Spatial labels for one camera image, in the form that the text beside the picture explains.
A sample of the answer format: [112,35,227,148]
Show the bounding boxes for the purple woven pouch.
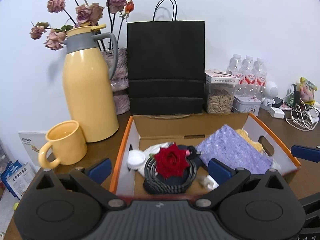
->
[195,125,273,174]

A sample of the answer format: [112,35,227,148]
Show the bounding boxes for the white and yellow plush toy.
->
[235,129,264,154]

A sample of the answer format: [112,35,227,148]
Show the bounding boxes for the white round jar lid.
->
[127,150,146,169]

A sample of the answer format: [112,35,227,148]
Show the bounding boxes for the red artificial rose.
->
[154,143,190,179]

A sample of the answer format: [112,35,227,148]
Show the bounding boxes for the black braided cable coil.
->
[143,148,205,195]

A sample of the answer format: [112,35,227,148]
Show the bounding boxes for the white small bottle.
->
[197,175,219,191]

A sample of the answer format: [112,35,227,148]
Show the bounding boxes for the yellow ceramic mug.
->
[38,120,87,169]

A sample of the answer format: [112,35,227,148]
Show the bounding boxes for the white charger adapter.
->
[268,107,285,119]

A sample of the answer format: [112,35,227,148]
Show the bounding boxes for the colourful snack bag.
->
[299,77,317,105]

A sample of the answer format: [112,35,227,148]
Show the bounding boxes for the red cardboard box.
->
[109,113,301,197]

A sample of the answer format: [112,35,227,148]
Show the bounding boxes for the blue booklets on floor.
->
[1,161,35,200]

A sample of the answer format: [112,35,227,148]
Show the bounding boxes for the white robot figurine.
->
[261,81,278,110]

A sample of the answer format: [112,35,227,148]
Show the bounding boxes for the small printed tin box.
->
[232,95,261,116]

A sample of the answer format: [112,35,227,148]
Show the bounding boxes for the clear jar of seeds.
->
[204,69,239,114]

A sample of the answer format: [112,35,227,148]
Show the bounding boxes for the water bottle right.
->
[254,58,267,99]

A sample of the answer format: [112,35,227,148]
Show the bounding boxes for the water bottle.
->
[241,55,255,95]
[254,58,267,99]
[226,54,242,76]

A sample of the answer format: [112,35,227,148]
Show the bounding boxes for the pink fuzzy vase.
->
[111,48,130,115]

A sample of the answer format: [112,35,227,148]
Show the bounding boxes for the water bottle middle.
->
[241,55,255,95]

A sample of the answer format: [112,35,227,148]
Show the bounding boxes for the water bottle left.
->
[226,54,242,76]

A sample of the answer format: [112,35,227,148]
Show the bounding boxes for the yellow thermos jug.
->
[62,24,119,142]

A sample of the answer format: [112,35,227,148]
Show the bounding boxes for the black paper shopping bag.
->
[127,0,205,115]

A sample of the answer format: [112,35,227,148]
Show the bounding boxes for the dried rose bouquet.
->
[29,0,135,50]

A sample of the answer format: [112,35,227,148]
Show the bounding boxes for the tangle of white cables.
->
[285,97,320,132]

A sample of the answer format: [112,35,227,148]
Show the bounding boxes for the white wall panel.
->
[18,132,47,167]

